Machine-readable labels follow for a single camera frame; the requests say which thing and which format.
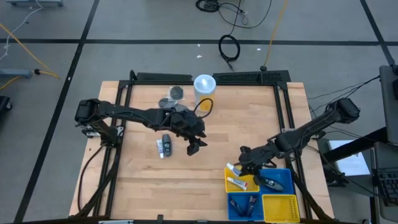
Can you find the blue plastic bin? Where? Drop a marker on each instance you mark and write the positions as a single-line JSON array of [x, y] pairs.
[[231, 216], [286, 176]]

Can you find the white toothpaste tube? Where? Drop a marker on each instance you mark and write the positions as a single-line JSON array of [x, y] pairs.
[[237, 183], [234, 170], [160, 149]]

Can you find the white paper sheet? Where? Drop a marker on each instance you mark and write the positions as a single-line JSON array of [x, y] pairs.
[[351, 161]]

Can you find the black flat plate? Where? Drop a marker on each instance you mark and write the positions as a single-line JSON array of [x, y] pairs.
[[164, 76]]

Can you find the white canister with yellow label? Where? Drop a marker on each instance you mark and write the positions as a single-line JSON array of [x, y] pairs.
[[204, 85]]

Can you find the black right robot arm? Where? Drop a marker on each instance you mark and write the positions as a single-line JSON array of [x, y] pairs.
[[311, 127]]

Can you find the grey round lid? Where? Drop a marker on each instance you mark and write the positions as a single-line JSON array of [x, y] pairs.
[[176, 92]]

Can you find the dark grey deodorant bottle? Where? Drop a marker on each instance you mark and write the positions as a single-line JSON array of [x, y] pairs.
[[167, 144], [273, 185]]

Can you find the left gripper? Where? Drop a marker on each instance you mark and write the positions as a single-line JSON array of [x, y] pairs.
[[188, 123]]

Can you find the grey round object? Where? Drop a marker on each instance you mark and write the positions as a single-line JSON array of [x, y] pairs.
[[180, 108]]

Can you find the grey floor foot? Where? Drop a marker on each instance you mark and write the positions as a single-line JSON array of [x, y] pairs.
[[15, 73], [34, 2]]

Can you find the yellow plastic bin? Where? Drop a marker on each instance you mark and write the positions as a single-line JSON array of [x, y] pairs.
[[231, 188], [280, 208]]

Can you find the black caster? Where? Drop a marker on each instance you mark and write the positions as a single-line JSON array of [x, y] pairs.
[[3, 104]]

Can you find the black keyboard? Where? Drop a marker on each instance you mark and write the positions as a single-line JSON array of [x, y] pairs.
[[388, 183]]

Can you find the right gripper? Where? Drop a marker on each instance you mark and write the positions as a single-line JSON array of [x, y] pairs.
[[253, 157]]

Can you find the black perforated plate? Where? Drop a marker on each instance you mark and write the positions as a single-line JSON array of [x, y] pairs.
[[248, 76]]

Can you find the black metal table frame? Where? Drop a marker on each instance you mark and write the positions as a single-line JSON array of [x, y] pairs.
[[149, 82]]

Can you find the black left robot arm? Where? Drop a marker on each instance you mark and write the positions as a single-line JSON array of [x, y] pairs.
[[124, 112]]

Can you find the clear packet of grey pads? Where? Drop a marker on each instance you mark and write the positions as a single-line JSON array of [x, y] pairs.
[[163, 103]]

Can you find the grey desk panel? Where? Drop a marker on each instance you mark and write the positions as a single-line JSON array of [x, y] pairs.
[[388, 102]]

